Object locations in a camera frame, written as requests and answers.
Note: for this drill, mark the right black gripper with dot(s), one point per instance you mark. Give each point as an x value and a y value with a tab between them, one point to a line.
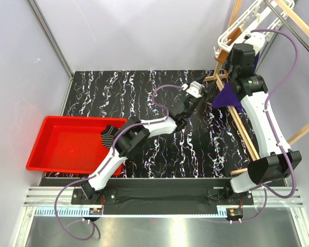
227	64

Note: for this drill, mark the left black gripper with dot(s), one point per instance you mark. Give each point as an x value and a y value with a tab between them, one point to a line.
200	80

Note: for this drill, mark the white clip hanger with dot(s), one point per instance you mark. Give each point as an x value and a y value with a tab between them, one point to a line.
258	17

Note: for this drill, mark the black striped sock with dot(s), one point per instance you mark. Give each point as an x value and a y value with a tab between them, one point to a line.
210	93
108	135

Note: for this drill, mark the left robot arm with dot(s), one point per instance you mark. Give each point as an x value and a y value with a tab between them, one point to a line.
126	142

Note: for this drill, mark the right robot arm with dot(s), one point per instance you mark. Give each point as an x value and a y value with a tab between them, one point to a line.
277	160

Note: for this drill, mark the wooden drying rack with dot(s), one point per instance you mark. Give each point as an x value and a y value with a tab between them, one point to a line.
283	10

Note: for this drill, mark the purple cloth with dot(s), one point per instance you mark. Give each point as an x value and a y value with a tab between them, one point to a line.
226	97

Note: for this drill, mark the red plastic tray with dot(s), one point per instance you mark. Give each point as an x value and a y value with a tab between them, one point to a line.
70	144

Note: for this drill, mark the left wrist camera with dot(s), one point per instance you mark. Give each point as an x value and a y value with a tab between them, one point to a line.
194	89

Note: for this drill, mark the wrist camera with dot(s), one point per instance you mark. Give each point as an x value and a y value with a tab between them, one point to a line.
257	40
194	89

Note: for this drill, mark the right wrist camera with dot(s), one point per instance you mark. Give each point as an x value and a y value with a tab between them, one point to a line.
257	40

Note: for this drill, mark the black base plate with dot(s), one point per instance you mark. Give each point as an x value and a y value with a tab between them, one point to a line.
158	197

